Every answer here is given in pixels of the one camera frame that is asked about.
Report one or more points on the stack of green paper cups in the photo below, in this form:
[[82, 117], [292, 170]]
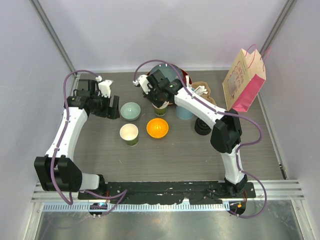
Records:
[[161, 111]]

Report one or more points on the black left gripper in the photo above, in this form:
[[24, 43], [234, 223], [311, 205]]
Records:
[[113, 111]]

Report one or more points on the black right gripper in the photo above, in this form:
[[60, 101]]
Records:
[[159, 104]]

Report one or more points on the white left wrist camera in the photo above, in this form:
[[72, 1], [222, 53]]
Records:
[[104, 86]]

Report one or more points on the blue grey plate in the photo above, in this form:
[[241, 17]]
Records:
[[169, 72]]

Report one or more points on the light teal patterned bowl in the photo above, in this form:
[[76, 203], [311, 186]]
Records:
[[130, 111]]

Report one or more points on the brown cardboard cup carrier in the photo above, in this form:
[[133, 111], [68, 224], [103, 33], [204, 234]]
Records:
[[207, 96]]

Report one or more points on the orange bowl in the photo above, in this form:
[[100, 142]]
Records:
[[157, 128]]

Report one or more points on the pink paper gift bag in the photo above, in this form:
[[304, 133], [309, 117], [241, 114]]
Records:
[[245, 79]]

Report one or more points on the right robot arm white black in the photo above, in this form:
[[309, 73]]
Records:
[[225, 125]]

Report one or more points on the black plastic coffee lid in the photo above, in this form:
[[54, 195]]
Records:
[[201, 127]]

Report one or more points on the red round plate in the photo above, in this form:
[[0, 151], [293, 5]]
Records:
[[175, 86]]

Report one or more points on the green paper cup open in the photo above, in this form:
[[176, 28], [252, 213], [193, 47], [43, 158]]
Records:
[[130, 134]]

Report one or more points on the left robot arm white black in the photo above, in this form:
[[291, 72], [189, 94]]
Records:
[[56, 169]]

